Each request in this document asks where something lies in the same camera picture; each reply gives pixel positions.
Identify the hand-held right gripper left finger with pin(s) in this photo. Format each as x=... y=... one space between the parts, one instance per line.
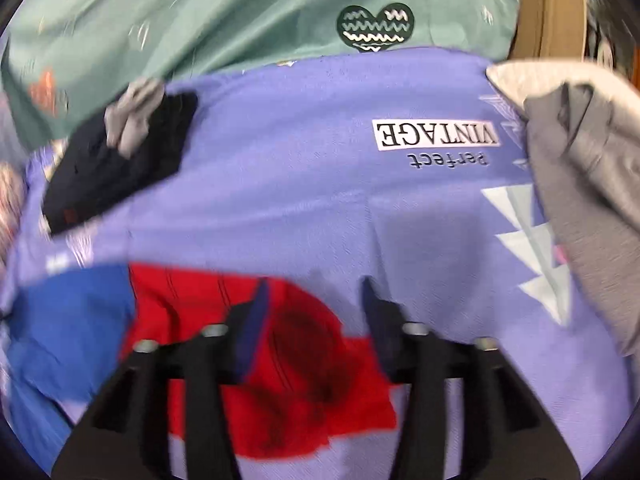
x=254 y=321

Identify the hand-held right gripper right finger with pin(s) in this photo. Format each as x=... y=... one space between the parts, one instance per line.
x=374 y=321

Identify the red and blue pants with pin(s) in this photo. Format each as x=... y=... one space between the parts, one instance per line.
x=310 y=360

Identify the purple printed bed sheet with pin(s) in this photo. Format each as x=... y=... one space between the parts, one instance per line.
x=300 y=170

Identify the dark navy folded garment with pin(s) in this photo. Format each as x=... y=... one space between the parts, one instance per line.
x=125 y=175

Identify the small grey cloth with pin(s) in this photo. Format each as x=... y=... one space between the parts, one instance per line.
x=132 y=115

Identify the grey garment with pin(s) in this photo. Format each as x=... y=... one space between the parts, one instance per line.
x=575 y=170

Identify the red floral pillow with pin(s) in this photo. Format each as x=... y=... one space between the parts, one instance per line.
x=10 y=200

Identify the green printed blanket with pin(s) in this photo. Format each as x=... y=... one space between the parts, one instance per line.
x=200 y=20

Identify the black white patterned cloth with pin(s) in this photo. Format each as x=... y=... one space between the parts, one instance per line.
x=610 y=35

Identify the tan wooden bed frame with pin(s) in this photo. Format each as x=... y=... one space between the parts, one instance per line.
x=555 y=10

